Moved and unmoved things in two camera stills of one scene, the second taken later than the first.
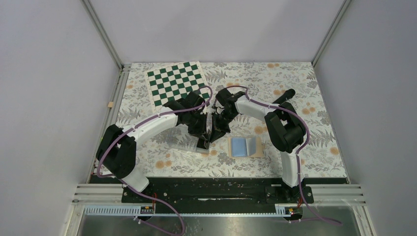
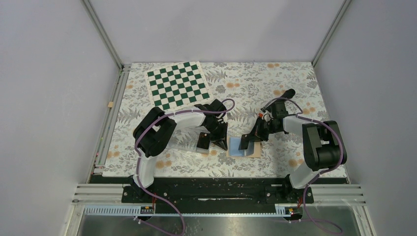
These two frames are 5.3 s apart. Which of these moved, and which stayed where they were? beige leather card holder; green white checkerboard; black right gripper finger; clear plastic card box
Moved: black right gripper finger
Stayed: beige leather card holder; clear plastic card box; green white checkerboard
